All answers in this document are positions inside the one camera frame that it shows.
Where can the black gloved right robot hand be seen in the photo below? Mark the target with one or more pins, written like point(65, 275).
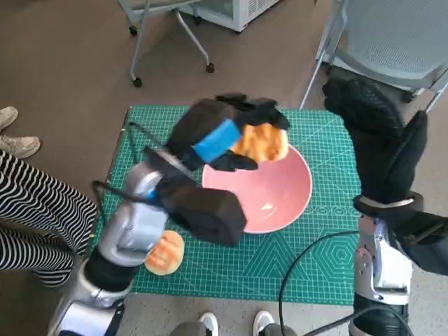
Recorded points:
point(381, 147)

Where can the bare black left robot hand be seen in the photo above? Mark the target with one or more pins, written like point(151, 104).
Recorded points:
point(199, 126)

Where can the orange rectangular toy bread loaf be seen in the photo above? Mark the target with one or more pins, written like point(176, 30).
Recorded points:
point(262, 143)

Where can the pink bowl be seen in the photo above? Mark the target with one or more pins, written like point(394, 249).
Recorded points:
point(280, 192)

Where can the round toy bread bun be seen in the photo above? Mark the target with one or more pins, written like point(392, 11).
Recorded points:
point(169, 255)

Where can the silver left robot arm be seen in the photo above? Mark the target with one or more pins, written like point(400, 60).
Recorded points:
point(136, 224)

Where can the grey chair with casters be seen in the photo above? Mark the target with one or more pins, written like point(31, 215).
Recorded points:
point(139, 38)

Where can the grey mesh seat chair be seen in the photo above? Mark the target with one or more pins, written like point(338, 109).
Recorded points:
point(395, 38)

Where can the white cabinet with grille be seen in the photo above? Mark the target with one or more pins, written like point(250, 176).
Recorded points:
point(241, 10)

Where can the green cutting mat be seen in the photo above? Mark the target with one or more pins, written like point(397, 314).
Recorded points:
point(217, 266)

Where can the person's white shoe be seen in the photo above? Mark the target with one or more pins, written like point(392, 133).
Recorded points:
point(21, 146)
point(7, 117)

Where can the white shoe with dark opening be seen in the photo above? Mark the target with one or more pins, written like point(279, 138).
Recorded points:
point(263, 318)
point(210, 320)

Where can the grey rounded leg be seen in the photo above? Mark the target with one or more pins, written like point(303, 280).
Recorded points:
point(189, 329)
point(280, 330)

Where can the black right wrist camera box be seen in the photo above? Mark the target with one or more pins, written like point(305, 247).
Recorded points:
point(427, 241)

